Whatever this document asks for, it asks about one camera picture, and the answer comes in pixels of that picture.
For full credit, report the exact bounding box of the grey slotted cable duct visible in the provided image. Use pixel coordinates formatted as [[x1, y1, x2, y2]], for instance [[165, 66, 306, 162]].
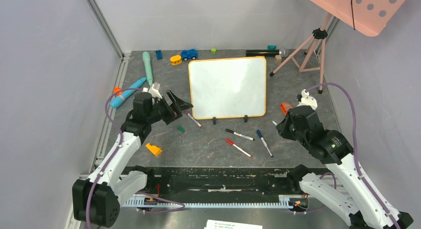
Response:
[[122, 195, 308, 210]]

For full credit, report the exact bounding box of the orange wedge block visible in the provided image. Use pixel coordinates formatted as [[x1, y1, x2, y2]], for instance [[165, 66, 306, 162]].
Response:
[[145, 143, 162, 156]]

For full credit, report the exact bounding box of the dark blue block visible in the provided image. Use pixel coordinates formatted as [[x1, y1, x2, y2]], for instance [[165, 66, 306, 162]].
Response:
[[155, 50, 163, 60]]

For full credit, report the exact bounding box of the mint green toy microphone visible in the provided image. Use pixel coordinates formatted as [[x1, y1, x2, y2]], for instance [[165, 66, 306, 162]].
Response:
[[142, 51, 153, 86]]

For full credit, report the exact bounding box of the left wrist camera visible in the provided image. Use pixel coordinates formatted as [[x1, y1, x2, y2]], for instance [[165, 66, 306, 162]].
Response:
[[142, 82, 163, 99]]

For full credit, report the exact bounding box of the beige wooden cube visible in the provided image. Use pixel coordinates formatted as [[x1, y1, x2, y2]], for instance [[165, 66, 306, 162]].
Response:
[[274, 55, 282, 63]]

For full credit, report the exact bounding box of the pink perforated panel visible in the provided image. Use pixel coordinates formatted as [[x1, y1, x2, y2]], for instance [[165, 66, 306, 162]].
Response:
[[309, 0, 406, 37]]

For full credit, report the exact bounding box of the blue toy car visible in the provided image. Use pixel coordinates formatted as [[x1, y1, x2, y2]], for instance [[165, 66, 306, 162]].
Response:
[[181, 49, 198, 61]]

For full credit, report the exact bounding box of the white paper sheet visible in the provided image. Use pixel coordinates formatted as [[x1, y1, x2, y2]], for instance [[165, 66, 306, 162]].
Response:
[[204, 220, 263, 229]]

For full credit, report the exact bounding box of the orange toy piece right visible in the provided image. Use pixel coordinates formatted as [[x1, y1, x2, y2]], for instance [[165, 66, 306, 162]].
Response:
[[280, 102, 293, 116]]

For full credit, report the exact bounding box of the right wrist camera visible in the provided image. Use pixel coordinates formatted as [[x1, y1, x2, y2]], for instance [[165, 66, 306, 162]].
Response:
[[296, 89, 318, 110]]

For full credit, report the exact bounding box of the blue toy marker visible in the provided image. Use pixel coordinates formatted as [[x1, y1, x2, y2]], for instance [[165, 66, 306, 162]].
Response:
[[109, 77, 147, 109]]

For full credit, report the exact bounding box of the purple whiteboard marker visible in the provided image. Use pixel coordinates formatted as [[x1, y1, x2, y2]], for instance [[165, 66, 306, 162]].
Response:
[[185, 111, 203, 129]]

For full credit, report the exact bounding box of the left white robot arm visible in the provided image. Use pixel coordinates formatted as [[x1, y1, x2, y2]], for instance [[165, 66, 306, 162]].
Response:
[[72, 88, 193, 228]]

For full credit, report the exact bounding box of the red whiteboard marker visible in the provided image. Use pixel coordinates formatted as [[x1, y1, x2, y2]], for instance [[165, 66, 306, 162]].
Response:
[[225, 139, 253, 158]]

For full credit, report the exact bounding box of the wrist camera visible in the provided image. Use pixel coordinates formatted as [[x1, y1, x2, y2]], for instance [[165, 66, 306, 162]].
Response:
[[296, 89, 318, 110], [142, 82, 163, 99]]

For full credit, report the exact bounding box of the orange framed whiteboard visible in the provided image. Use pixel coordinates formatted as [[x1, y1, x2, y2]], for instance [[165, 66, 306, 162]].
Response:
[[188, 57, 267, 120]]

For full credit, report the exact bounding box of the yellow oval toy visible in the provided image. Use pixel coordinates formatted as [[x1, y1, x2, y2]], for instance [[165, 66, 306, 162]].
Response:
[[170, 55, 183, 66]]

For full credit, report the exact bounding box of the green marker cap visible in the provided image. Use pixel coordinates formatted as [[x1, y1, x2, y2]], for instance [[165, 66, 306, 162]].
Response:
[[177, 126, 185, 133]]

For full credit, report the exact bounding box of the small orange toy piece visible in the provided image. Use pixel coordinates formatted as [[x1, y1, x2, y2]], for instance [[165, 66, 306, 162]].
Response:
[[113, 87, 122, 96]]

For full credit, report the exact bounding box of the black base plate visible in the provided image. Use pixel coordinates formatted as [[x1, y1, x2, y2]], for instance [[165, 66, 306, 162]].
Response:
[[122, 166, 304, 203]]

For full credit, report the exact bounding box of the black whiteboard marker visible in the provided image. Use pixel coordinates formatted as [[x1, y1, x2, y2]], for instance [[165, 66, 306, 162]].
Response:
[[225, 129, 255, 141]]

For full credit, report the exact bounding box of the blue whiteboard marker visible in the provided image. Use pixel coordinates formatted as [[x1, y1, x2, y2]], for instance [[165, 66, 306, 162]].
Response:
[[256, 130, 274, 157]]

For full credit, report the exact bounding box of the pink tripod stand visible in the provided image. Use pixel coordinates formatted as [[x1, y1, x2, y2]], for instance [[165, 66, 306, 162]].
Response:
[[270, 13, 333, 84]]

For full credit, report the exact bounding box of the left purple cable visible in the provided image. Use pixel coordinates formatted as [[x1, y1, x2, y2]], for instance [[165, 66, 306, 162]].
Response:
[[84, 87, 186, 228]]

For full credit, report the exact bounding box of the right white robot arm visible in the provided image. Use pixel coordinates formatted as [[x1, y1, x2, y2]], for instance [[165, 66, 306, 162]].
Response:
[[276, 105, 414, 229]]

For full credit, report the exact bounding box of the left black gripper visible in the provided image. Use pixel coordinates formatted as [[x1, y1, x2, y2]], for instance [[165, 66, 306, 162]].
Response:
[[146, 89, 192, 125]]

